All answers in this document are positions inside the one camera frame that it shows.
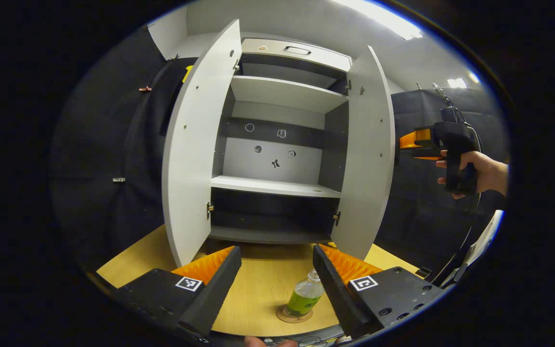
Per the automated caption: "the small ceiling light panel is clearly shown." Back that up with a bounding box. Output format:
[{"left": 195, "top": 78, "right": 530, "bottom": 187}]
[{"left": 446, "top": 72, "right": 480, "bottom": 90}]

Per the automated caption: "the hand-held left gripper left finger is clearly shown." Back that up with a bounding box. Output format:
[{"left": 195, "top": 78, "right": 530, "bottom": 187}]
[{"left": 114, "top": 245, "right": 243, "bottom": 338}]

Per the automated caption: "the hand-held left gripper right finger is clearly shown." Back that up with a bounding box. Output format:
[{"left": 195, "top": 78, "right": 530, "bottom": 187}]
[{"left": 312, "top": 243, "right": 447, "bottom": 339}]

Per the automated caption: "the green label bottle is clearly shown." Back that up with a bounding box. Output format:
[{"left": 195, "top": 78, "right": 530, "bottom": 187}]
[{"left": 285, "top": 270, "right": 326, "bottom": 319}]

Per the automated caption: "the beige cabinet drawer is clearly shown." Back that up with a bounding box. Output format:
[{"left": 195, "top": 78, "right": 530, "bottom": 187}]
[{"left": 240, "top": 38, "right": 354, "bottom": 73}]

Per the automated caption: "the white sheet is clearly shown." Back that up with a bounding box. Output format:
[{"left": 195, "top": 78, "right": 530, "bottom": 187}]
[{"left": 439, "top": 210, "right": 504, "bottom": 290}]

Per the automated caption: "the white cabinet door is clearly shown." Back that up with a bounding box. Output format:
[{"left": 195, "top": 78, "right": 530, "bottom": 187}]
[
  {"left": 162, "top": 19, "right": 243, "bottom": 268},
  {"left": 330, "top": 45, "right": 396, "bottom": 263}
]

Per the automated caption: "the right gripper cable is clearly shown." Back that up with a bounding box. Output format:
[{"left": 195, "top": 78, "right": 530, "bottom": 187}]
[{"left": 432, "top": 83, "right": 484, "bottom": 150}]

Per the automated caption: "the white and grey cabinet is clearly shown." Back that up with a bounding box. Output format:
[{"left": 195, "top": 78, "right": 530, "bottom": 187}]
[{"left": 208, "top": 38, "right": 355, "bottom": 245}]

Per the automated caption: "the round cork coaster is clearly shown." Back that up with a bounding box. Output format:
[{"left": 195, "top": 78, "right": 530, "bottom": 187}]
[{"left": 276, "top": 304, "right": 314, "bottom": 323}]

